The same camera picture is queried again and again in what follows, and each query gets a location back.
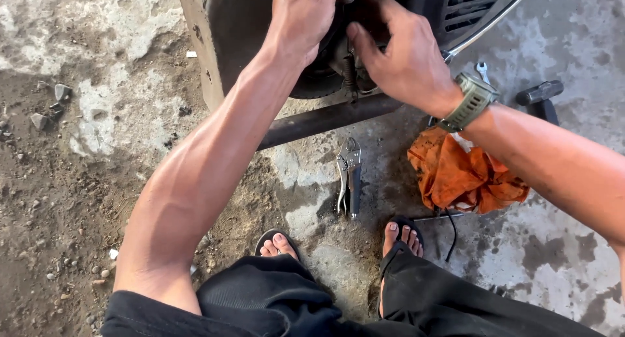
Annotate silver locking pliers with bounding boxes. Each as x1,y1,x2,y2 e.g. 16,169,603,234
335,137,363,221

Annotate black motorcycle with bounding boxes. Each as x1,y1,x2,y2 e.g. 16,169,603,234
176,0,540,112

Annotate black cable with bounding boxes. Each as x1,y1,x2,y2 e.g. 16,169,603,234
443,208,459,263

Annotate dark metal exhaust pipe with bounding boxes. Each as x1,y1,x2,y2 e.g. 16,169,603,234
256,93,405,151

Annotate person's left hand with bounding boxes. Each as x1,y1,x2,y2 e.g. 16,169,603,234
270,0,337,70

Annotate thin metal rod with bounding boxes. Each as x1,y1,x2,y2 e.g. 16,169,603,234
409,211,467,223

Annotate orange dirty rag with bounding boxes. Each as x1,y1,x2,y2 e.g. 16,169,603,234
407,126,531,215

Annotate black flip-flop sandal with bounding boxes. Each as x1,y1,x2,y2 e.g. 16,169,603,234
254,228,299,259
377,215,425,319

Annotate chrome bent tube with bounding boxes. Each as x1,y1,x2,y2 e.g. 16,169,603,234
442,0,538,64

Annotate coiled metal spring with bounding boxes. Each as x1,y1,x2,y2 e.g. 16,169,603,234
342,54,358,101

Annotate black hammer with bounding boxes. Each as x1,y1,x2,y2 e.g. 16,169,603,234
516,80,565,126

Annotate olive green wristwatch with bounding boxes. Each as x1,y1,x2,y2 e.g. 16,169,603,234
436,72,501,134

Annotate person's right hand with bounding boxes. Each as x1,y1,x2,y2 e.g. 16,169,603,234
346,0,464,119

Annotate person's black trousers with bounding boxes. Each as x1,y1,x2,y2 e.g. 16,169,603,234
100,251,608,337

